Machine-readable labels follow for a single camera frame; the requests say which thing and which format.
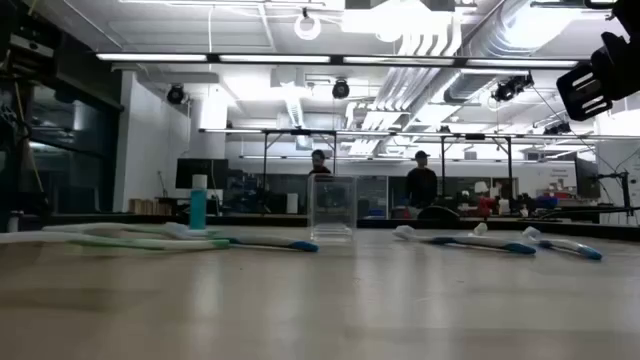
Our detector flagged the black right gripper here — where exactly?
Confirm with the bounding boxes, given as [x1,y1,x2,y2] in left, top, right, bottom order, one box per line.
[556,30,640,123]

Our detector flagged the blue white toothbrush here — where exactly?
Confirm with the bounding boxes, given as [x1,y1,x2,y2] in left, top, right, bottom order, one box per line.
[522,225,604,262]
[163,221,320,254]
[392,224,537,256]

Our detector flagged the black monitor on arm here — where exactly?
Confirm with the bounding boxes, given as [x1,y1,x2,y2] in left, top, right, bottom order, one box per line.
[573,157,601,200]

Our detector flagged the long overhead light bar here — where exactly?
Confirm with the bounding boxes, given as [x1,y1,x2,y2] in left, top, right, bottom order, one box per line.
[94,51,584,70]

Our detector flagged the silver ventilation ducts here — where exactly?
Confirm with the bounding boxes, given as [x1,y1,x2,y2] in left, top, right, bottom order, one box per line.
[369,0,576,116]

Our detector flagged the wooden crate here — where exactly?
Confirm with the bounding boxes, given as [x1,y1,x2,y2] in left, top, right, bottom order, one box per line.
[128,198,174,216]

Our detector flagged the black computer monitor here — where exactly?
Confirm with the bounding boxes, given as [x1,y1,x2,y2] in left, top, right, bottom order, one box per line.
[174,157,230,191]

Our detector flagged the person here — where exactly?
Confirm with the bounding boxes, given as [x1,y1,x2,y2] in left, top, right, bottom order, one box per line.
[307,148,334,177]
[403,149,440,220]

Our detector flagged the clear acrylic holder box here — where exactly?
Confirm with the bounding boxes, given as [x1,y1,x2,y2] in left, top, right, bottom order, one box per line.
[307,173,358,244]

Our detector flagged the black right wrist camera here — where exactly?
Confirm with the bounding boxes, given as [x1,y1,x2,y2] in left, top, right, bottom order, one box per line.
[610,0,640,39]

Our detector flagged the yellow extension cable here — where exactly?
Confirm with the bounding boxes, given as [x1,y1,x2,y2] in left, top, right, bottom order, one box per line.
[12,79,51,214]

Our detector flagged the black aluminium table frame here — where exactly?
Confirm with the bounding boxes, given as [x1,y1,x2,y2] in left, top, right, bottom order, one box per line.
[0,212,640,242]

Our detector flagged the black overhead truss frame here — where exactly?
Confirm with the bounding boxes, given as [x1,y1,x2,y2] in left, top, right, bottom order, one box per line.
[198,127,640,216]

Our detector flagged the white coiled cable ring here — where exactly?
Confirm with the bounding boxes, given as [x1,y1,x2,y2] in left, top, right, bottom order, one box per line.
[293,12,323,42]

